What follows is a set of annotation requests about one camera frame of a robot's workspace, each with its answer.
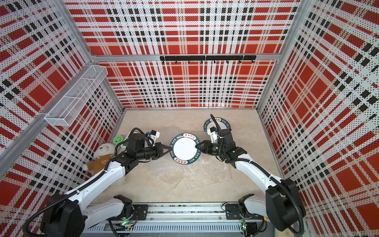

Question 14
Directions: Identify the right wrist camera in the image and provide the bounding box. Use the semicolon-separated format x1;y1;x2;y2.
207;126;219;143

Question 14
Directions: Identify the white teddy bear toy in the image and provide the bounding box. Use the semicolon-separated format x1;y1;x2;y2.
82;143;115;175

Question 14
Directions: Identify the white wire mesh basket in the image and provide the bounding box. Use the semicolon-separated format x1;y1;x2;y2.
44;65;108;127

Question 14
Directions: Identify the black hook rail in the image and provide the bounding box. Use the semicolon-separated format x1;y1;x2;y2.
159;55;257;63

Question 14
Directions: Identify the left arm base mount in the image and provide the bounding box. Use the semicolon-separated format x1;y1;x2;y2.
127;204;149;221

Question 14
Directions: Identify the grey rimmed plate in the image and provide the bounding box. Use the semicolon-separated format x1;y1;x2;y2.
170;133;201;165
203;117;231;133

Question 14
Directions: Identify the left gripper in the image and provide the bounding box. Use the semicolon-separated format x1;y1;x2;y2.
137;142;172;161

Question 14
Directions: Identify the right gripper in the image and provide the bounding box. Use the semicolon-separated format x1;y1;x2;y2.
195;140;226;157

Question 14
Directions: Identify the bubble wrap of plate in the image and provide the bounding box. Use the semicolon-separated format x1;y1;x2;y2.
147;125;233;190

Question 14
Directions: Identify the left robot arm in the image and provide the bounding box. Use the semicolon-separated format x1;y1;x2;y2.
22;128;172;237

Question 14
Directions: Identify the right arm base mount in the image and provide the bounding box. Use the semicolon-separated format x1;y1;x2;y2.
224;203;245;220

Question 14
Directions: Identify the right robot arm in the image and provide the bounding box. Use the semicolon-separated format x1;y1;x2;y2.
196;127;306;237

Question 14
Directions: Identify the green round button toy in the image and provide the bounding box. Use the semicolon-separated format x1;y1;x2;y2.
113;135;124;145

